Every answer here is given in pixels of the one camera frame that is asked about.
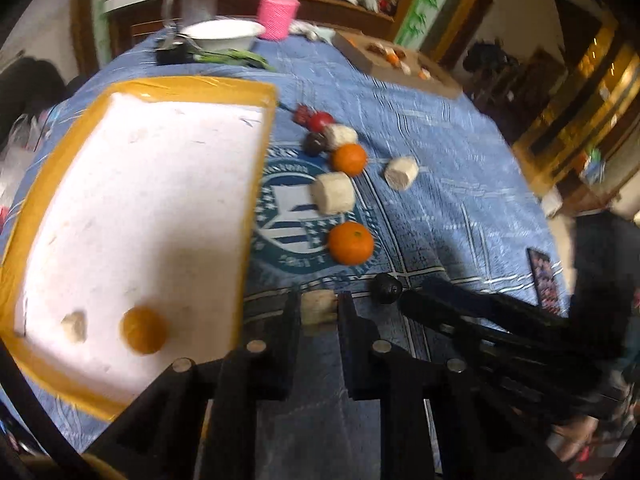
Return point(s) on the white bowl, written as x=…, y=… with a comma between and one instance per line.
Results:
x=224, y=34

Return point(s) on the beige cylinder piece right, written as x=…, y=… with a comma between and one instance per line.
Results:
x=401, y=172

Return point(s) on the beige chunk in tray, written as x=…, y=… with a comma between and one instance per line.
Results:
x=74, y=326

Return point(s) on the beige cylinder fruit piece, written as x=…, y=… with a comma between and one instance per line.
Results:
x=318, y=307

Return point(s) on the dark brown round fruit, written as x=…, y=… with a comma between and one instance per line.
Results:
x=314, y=144

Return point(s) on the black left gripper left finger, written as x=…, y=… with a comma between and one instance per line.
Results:
x=276, y=364

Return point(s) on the pink knitted cup sleeve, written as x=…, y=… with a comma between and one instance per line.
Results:
x=276, y=17

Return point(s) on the large beige cylinder piece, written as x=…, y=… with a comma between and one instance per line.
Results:
x=333, y=193

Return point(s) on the dark red jujube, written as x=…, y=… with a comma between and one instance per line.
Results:
x=302, y=115

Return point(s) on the yellow rimmed white foam tray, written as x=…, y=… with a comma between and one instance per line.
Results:
x=148, y=200

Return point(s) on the blue patterned tablecloth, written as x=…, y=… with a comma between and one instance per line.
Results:
x=441, y=191

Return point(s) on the beige cylinder piece far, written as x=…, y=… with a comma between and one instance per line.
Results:
x=338, y=135

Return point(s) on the green leafy vegetable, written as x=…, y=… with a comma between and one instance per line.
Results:
x=234, y=57

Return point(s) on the orange tangerine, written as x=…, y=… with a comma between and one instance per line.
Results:
x=350, y=159
x=350, y=244
x=143, y=330

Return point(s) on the clear glass pitcher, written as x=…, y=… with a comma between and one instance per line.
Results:
x=179, y=14

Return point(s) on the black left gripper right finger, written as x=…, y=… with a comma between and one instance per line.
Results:
x=356, y=336

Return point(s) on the black small box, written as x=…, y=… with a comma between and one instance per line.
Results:
x=173, y=52

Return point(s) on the black round fruit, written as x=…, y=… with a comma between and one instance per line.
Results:
x=385, y=289

